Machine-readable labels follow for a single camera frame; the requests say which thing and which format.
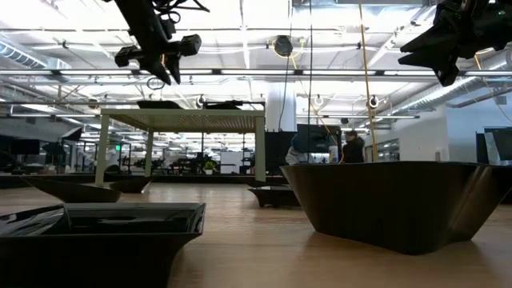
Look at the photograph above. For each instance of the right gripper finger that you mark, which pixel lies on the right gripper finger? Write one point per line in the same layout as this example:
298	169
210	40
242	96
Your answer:
432	38
428	59

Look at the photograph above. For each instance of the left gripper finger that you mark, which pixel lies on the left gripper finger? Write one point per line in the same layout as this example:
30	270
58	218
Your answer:
174	68
158	70

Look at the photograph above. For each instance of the black mini wavy plate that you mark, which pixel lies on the black mini wavy plate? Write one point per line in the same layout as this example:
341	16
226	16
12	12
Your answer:
160	105
400	208

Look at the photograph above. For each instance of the black mini square plate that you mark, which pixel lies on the black mini square plate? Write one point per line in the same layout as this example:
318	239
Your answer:
100	248
222	102
274	197

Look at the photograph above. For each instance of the black mini teardrop plate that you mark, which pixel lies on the black mini teardrop plate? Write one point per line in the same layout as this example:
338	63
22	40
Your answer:
130	186
76	192

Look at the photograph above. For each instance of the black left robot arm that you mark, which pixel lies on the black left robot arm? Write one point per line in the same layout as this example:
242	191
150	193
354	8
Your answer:
138	20

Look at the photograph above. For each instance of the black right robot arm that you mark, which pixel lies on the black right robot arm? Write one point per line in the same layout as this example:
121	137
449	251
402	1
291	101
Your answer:
500	24

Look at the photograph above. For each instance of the pale green perforated metal shelf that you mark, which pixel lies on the pale green perforated metal shelf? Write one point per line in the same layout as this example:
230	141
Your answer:
180	120

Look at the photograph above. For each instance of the long ceiling light strip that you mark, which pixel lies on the long ceiling light strip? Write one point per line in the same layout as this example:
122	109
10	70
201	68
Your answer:
260	72

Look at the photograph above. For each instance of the small green potted plant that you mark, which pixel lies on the small green potted plant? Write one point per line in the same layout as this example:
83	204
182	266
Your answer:
209	166

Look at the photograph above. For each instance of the person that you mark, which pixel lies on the person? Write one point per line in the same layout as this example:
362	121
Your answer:
354	148
296	154

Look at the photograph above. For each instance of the black monitor on cart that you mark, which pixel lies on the black monitor on cart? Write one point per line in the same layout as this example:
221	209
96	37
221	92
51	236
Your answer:
320	138

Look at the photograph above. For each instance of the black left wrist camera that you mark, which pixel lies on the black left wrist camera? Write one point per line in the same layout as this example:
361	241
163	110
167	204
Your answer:
169	28

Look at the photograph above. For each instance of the silver ceiling air duct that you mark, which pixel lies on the silver ceiling air duct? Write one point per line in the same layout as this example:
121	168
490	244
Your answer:
436	96

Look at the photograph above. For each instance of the black wall monitor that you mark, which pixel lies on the black wall monitor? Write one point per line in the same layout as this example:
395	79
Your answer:
496	146

